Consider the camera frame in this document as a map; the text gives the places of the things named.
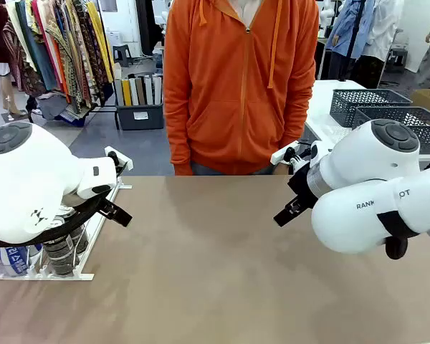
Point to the light grey fabric roll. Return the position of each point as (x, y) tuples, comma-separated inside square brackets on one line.
[(148, 90), (119, 91)]

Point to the white side table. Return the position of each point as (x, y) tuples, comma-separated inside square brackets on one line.
[(322, 107)]

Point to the person's right forearm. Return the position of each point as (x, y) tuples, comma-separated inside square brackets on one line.
[(177, 136)]

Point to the person's left forearm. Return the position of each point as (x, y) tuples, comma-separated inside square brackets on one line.
[(297, 114)]

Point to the mannequin legs with base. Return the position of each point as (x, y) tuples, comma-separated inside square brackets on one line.
[(10, 96)]

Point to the white box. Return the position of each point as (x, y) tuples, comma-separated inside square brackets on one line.
[(114, 37)]

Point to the dark grey plastic basket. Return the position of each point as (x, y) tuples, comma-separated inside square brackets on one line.
[(419, 122), (365, 102)]

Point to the white can dispenser rack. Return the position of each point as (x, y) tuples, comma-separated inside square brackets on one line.
[(87, 276)]

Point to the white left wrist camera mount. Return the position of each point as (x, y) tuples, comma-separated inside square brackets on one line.
[(120, 159)]

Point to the dark patterned garment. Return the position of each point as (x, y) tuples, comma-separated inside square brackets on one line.
[(91, 53)]

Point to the blue jeans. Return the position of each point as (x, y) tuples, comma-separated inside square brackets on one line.
[(261, 171)]

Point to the blue patterned cloth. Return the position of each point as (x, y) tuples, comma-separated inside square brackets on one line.
[(73, 116)]

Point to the white fabric roll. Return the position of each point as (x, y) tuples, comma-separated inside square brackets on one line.
[(157, 89), (133, 91)]

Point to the yellow garment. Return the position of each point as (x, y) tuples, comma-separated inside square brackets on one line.
[(100, 43)]

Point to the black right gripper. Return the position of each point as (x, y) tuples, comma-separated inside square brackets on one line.
[(301, 186)]

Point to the white shirt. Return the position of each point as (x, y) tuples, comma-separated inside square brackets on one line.
[(383, 28)]

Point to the brown fabric roll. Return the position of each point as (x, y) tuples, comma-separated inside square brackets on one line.
[(140, 91)]

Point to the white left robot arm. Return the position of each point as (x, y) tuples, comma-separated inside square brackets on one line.
[(28, 179)]

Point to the teal garment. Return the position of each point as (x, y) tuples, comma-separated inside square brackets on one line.
[(39, 57)]

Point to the grey step stool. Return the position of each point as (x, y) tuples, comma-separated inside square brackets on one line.
[(122, 55)]

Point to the blue soda can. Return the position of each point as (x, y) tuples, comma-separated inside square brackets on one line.
[(16, 259)]

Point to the light blue shirt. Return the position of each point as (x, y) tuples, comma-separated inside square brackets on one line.
[(344, 28)]

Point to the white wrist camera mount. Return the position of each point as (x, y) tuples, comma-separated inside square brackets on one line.
[(281, 155), (120, 159)]

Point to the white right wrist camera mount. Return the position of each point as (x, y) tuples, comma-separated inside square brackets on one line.
[(281, 155)]

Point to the orange hooded sweatshirt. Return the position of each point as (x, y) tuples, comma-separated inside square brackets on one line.
[(236, 89)]

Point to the person's left hand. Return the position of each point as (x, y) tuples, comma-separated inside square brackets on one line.
[(282, 169)]

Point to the black stand pole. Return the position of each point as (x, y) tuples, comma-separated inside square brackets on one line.
[(353, 43)]

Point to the black stool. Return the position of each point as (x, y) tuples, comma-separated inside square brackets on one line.
[(397, 59)]

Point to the black clothes rack frame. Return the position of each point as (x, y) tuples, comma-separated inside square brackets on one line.
[(107, 111)]

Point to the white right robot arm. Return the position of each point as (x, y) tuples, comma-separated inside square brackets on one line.
[(365, 165)]

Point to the grey cloth heap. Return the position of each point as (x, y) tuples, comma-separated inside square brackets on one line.
[(53, 107)]

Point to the orange garment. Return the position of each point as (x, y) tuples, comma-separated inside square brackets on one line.
[(61, 71)]

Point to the cream garment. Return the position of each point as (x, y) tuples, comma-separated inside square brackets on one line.
[(19, 28)]

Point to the yellow fabric roll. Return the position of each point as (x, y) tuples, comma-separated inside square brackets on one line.
[(127, 92)]

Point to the grey storage bin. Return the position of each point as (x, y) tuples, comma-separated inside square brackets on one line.
[(139, 116)]

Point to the brown patterned garment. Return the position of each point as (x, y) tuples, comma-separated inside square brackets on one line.
[(71, 61)]

